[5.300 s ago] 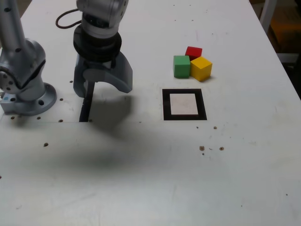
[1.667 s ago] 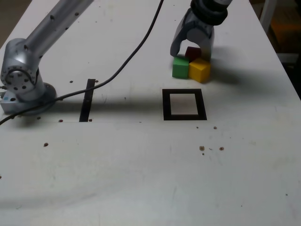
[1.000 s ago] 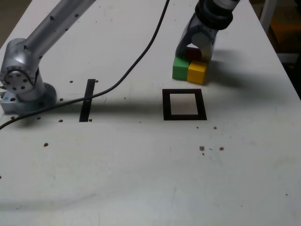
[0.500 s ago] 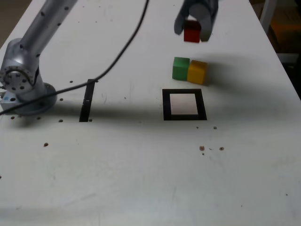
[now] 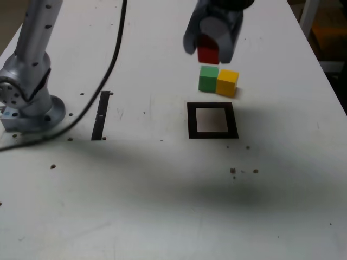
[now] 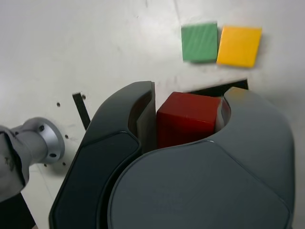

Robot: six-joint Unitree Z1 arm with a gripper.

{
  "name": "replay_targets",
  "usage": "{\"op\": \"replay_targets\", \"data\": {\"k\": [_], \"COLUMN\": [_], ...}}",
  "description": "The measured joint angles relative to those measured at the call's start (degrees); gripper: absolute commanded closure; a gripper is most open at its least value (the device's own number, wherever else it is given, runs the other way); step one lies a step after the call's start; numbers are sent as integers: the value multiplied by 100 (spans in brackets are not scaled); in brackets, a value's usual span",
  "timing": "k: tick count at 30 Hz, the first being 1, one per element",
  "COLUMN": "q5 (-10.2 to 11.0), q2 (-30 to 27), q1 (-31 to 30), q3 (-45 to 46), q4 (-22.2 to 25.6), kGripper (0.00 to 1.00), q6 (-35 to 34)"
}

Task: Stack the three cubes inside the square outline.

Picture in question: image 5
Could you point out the red cube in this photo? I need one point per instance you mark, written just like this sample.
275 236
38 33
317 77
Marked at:
207 54

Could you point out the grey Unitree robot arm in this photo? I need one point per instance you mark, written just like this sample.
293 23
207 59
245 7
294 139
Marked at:
35 40

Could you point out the white frame post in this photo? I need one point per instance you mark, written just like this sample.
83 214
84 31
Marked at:
307 13

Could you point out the black tape square outline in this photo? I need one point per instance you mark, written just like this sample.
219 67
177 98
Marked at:
191 122

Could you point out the green cube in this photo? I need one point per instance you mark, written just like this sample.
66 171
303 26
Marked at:
207 81

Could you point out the white board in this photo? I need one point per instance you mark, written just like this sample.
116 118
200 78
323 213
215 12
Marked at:
333 66

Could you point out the black tape strip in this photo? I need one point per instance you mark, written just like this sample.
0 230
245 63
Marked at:
99 122

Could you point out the yellow cube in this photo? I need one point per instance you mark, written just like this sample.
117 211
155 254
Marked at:
226 85

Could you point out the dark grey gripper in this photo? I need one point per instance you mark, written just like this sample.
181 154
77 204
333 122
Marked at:
217 10

